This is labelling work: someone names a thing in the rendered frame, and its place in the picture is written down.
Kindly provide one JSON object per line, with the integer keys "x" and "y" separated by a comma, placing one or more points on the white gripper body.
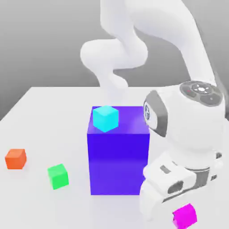
{"x": 153, "y": 202}

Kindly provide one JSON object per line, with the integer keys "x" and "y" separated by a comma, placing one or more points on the small magenta cube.
{"x": 186, "y": 216}

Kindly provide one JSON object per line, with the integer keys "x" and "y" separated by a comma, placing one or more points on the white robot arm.
{"x": 187, "y": 125}

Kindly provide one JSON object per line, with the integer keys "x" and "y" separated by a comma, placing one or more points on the small cyan cube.
{"x": 105, "y": 118}

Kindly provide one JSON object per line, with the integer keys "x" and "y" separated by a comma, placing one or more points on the small green cube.
{"x": 58, "y": 177}

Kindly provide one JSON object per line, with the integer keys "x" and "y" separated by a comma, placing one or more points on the small orange cube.
{"x": 15, "y": 159}

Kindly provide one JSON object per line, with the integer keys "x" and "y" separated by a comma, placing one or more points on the large blue box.
{"x": 118, "y": 161}

